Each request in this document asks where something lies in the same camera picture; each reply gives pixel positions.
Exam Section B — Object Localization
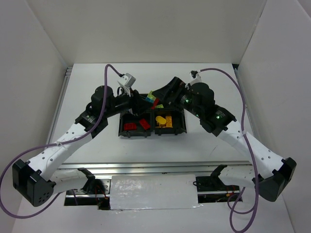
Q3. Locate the red teal green lego stack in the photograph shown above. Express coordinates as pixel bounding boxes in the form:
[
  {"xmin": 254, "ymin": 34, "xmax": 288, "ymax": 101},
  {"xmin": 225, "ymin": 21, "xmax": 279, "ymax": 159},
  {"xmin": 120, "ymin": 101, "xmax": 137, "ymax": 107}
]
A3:
[{"xmin": 145, "ymin": 91, "xmax": 159, "ymax": 110}]

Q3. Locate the yellow rounded lego brick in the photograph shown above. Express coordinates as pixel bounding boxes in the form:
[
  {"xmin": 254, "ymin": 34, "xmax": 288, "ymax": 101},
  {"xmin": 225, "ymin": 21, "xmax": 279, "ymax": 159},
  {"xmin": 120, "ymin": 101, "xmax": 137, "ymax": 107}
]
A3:
[{"xmin": 155, "ymin": 116, "xmax": 167, "ymax": 128}]

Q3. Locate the red flower lego brick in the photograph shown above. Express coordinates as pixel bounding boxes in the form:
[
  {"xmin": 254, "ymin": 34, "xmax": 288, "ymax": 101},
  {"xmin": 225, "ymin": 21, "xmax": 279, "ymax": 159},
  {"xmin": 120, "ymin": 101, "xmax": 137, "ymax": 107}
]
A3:
[{"xmin": 123, "ymin": 123, "xmax": 137, "ymax": 131}]

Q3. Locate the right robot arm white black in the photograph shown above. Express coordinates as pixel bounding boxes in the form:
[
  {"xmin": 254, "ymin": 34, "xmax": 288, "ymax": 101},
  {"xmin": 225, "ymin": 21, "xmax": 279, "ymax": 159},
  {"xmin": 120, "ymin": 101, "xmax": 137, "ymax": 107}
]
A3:
[{"xmin": 153, "ymin": 77, "xmax": 297, "ymax": 202}]

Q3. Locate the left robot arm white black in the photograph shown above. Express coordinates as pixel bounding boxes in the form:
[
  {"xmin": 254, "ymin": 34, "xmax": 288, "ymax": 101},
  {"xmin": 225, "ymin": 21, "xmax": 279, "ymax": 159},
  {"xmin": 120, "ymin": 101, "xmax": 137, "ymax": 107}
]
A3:
[{"xmin": 12, "ymin": 85, "xmax": 152, "ymax": 207}]

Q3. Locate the orange flat lego plate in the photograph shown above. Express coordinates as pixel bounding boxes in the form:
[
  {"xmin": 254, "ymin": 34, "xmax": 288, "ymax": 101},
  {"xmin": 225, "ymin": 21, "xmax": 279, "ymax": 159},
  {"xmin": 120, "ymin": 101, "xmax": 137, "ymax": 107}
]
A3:
[{"xmin": 165, "ymin": 116, "xmax": 173, "ymax": 128}]

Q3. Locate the black four compartment tray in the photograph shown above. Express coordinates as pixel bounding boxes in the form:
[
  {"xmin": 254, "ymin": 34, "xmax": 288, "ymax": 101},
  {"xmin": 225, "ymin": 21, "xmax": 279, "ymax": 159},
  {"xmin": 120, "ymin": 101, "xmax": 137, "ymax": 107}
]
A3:
[{"xmin": 118, "ymin": 101, "xmax": 187, "ymax": 138}]

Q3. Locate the white foil covered board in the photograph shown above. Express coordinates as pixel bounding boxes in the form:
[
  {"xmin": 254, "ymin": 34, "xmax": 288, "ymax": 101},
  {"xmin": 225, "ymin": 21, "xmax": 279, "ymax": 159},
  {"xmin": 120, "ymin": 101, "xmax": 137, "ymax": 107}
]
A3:
[{"xmin": 110, "ymin": 174, "xmax": 199, "ymax": 210}]

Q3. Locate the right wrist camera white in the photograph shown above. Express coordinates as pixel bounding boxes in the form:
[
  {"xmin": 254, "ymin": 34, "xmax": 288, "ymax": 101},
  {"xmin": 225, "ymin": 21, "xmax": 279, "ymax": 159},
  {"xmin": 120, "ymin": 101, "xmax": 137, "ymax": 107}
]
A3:
[{"xmin": 190, "ymin": 70, "xmax": 202, "ymax": 83}]

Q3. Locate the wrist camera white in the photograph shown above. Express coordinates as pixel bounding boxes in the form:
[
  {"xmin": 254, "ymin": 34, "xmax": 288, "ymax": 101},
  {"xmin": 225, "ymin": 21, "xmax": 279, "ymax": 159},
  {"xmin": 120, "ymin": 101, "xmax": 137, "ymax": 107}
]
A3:
[
  {"xmin": 117, "ymin": 73, "xmax": 136, "ymax": 89},
  {"xmin": 190, "ymin": 70, "xmax": 202, "ymax": 83}
]

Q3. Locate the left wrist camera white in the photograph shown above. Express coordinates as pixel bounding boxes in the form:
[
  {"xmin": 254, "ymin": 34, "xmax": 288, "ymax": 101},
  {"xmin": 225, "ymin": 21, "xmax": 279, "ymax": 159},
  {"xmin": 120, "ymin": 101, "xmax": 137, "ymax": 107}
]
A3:
[{"xmin": 117, "ymin": 73, "xmax": 136, "ymax": 89}]

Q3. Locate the aluminium frame rail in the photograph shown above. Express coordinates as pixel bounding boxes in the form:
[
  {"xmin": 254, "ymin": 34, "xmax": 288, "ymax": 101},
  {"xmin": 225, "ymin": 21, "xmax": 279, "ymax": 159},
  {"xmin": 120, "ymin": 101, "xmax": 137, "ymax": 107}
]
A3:
[{"xmin": 58, "ymin": 161, "xmax": 250, "ymax": 176}]

